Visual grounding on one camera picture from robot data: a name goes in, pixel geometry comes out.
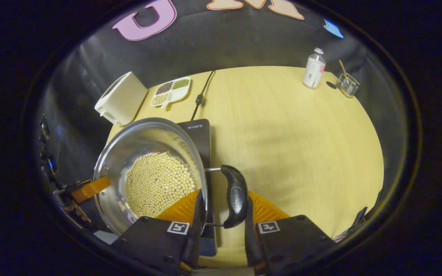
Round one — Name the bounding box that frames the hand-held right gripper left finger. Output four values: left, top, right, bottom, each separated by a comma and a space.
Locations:
112, 189, 206, 274

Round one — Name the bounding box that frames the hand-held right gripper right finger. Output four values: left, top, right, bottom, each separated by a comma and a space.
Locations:
244, 191, 336, 276

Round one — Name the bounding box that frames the steel pot with black handles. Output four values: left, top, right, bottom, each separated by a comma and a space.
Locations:
92, 117, 249, 235

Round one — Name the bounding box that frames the black induction cooktop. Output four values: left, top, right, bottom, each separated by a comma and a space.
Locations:
177, 118, 218, 257

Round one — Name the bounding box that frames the pile of yellow soybeans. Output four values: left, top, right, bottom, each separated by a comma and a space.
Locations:
125, 151, 196, 219

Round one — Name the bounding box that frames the white toaster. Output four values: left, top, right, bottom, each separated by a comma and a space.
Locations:
94, 71, 148, 127

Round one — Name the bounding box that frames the white divided bean dish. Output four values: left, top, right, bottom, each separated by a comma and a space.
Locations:
151, 77, 191, 110

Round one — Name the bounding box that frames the clear plastic bottle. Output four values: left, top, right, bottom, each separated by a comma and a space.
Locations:
302, 48, 326, 90

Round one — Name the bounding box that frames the black power cable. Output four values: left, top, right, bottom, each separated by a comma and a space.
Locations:
190, 70, 216, 121

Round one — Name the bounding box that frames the wire mesh holder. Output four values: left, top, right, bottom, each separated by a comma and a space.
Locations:
336, 73, 361, 98

